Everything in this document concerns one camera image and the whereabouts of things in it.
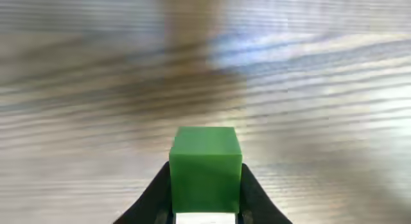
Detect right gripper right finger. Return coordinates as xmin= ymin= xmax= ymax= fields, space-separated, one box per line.
xmin=235 ymin=162 xmax=293 ymax=224

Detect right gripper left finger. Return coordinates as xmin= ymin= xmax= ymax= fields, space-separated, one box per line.
xmin=112 ymin=161 xmax=176 ymax=224

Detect green cube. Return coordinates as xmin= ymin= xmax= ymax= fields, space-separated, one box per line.
xmin=168 ymin=126 xmax=243 ymax=215

